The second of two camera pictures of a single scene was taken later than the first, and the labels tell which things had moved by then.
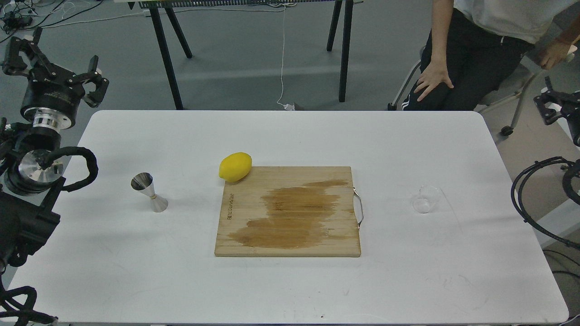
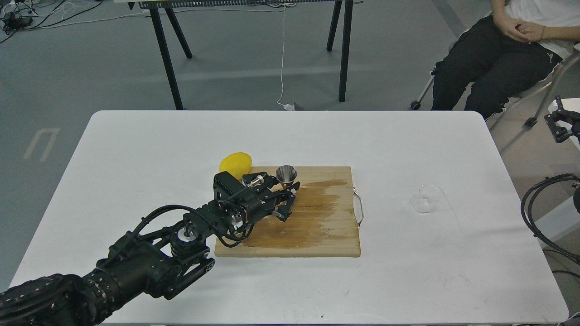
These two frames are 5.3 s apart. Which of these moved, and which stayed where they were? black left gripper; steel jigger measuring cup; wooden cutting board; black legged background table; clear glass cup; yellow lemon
Moved: steel jigger measuring cup; black left gripper
Stayed: black legged background table; wooden cutting board; clear glass cup; yellow lemon
